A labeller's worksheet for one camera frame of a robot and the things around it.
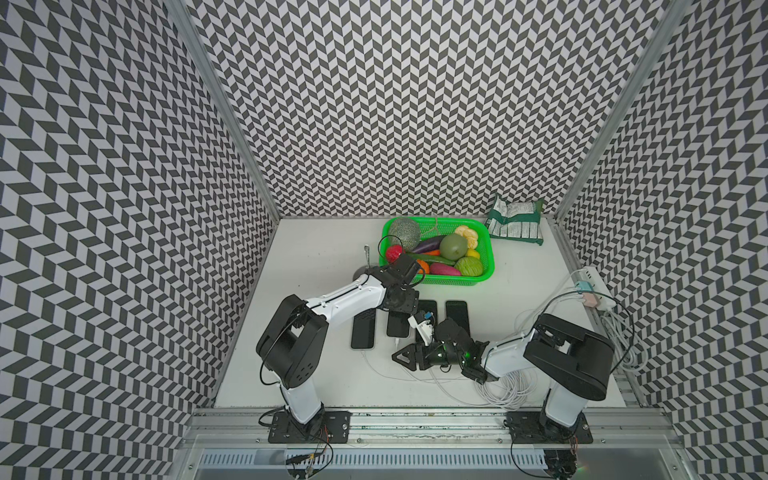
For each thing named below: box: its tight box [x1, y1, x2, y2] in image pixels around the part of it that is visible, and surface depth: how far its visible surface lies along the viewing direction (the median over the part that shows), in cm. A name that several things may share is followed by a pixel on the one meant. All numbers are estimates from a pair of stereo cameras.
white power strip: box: [575, 266, 617, 311], surface depth 98 cm
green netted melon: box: [388, 217, 421, 253], surface depth 101 cm
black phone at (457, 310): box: [445, 300, 470, 337], surface depth 94 cm
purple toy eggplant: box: [412, 235, 447, 254], surface depth 104 cm
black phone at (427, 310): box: [415, 299, 438, 328], surface depth 80 cm
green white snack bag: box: [484, 193, 544, 246], surface depth 111 cm
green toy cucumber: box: [406, 253, 456, 266], surface depth 103 cm
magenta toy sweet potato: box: [429, 262, 461, 276], surface depth 98 cm
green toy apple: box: [439, 233, 468, 261], surface depth 103 cm
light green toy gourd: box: [454, 256, 483, 277], surface depth 96 cm
